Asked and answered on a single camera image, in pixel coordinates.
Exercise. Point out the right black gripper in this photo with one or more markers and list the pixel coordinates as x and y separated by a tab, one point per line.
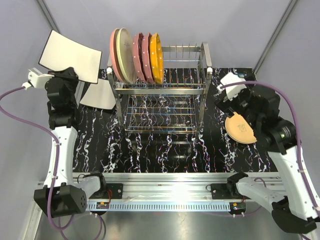
225	104

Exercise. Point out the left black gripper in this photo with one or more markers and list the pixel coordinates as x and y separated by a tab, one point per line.
68	74

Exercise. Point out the beige tan round plate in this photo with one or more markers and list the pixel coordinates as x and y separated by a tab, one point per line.
239	130

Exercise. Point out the square black-rimmed plate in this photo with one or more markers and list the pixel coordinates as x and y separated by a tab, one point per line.
99	96
60	53

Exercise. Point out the pink dotted plate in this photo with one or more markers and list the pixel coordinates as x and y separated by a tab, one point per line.
146	62
137	56

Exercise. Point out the yellow dotted plate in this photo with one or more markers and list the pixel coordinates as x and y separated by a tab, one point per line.
156	58

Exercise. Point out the teal-rimmed lettered plate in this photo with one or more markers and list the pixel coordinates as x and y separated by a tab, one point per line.
242	75

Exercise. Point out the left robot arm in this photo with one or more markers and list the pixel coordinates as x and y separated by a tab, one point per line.
60	196

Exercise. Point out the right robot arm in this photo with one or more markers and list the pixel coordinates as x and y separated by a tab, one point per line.
272	117

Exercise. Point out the stainless steel dish rack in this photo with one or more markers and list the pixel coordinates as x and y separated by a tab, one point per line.
177	106

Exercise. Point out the pink round plate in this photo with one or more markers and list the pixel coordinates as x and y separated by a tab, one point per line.
114	55

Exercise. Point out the cream round plate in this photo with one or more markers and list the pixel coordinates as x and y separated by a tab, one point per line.
124	47

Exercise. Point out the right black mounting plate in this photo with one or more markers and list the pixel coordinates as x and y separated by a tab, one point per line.
219	191

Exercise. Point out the black mounting plate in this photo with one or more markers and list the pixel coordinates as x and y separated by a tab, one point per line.
219	191
114	189

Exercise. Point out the right small circuit board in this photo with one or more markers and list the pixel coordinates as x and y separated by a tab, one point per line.
238	207

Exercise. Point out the small circuit board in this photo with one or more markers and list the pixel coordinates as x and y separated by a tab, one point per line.
238	207
102	205

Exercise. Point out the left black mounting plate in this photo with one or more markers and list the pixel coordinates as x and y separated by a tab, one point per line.
114	189

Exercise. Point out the left small circuit board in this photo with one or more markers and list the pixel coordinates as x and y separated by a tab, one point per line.
102	205

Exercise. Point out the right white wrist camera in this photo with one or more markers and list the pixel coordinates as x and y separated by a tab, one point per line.
230	87

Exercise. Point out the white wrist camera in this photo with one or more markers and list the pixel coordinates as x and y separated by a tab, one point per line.
230	87
36	79

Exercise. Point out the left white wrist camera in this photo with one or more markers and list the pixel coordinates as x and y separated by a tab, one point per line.
36	79

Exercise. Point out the left aluminium frame post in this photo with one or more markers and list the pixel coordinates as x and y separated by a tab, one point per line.
47	15

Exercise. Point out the aluminium frame post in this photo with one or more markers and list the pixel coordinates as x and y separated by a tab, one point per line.
275	34
47	15

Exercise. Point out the right aluminium frame post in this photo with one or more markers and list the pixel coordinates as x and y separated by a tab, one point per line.
275	34

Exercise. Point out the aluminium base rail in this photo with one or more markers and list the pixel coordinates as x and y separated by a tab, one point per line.
165	192

